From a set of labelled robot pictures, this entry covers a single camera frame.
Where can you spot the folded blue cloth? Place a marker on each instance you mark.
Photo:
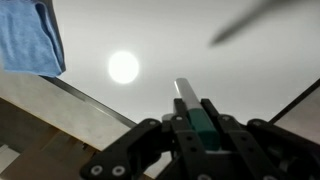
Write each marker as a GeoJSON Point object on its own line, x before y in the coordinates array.
{"type": "Point", "coordinates": [26, 36]}

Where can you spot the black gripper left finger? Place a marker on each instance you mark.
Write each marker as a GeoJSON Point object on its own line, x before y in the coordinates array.
{"type": "Point", "coordinates": [180, 140]}

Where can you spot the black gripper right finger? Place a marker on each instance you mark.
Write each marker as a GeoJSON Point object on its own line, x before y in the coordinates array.
{"type": "Point", "coordinates": [253, 146]}

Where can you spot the white marker with green cap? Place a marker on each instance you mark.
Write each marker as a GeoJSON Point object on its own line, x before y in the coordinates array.
{"type": "Point", "coordinates": [186, 93]}

